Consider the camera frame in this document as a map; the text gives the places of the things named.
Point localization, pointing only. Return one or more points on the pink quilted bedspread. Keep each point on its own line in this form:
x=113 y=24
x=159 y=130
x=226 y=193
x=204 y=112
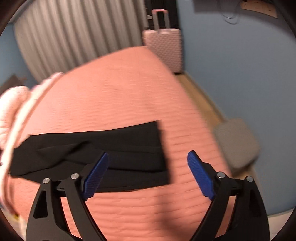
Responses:
x=126 y=88

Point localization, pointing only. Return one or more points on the grey pleated curtain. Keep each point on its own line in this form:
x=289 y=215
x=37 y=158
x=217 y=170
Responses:
x=57 y=36

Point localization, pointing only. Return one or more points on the grey cushion stool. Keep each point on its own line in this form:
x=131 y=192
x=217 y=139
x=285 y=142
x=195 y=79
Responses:
x=238 y=144

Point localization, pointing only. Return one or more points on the white pink folded blanket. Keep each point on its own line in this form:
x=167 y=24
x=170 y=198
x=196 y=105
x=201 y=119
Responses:
x=22 y=115

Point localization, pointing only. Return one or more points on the black pants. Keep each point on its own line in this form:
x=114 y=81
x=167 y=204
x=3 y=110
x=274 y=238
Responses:
x=135 y=153

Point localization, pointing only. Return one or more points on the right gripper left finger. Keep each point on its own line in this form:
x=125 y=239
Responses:
x=47 y=220

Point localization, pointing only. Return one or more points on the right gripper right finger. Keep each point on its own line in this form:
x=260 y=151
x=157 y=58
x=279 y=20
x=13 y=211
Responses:
x=236 y=211

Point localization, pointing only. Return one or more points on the pink hard-shell suitcase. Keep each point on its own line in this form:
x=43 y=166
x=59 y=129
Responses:
x=165 y=42

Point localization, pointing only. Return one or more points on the pink knitted pillow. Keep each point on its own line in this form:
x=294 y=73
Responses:
x=11 y=100

